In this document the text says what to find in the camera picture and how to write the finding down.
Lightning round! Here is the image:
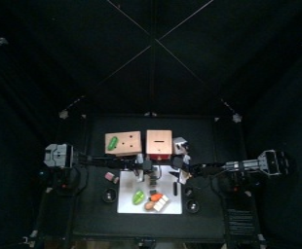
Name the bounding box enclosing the white flat piece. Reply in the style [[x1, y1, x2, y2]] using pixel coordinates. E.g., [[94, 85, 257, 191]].
[[177, 170, 189, 185]]

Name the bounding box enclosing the green leaf sushi piece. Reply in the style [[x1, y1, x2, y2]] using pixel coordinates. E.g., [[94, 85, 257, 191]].
[[131, 190, 145, 206]]

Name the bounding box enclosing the white rice sushi block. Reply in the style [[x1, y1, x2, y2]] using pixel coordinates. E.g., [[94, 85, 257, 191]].
[[152, 195, 171, 213]]

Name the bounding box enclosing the pink sushi piece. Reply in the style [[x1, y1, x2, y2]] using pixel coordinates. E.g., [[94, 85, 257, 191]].
[[104, 171, 120, 185]]

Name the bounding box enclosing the long green sushi piece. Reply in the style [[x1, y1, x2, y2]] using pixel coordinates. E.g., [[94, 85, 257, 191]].
[[106, 136, 120, 152]]

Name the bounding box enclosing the small black bowl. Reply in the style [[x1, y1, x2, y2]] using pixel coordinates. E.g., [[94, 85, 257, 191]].
[[101, 188, 118, 203], [181, 186, 196, 198], [183, 198, 201, 214]]

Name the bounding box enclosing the grey white box toy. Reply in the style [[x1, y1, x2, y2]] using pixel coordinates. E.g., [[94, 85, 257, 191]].
[[172, 136, 189, 156]]

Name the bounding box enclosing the wooden box with slot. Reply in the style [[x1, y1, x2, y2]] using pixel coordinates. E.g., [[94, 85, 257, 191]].
[[145, 129, 175, 161]]

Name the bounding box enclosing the white rectangular tray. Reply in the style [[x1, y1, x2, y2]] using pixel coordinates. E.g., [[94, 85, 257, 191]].
[[117, 164, 183, 215]]

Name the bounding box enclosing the printed label sticker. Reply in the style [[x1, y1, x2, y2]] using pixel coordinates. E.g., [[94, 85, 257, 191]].
[[227, 208, 255, 233]]

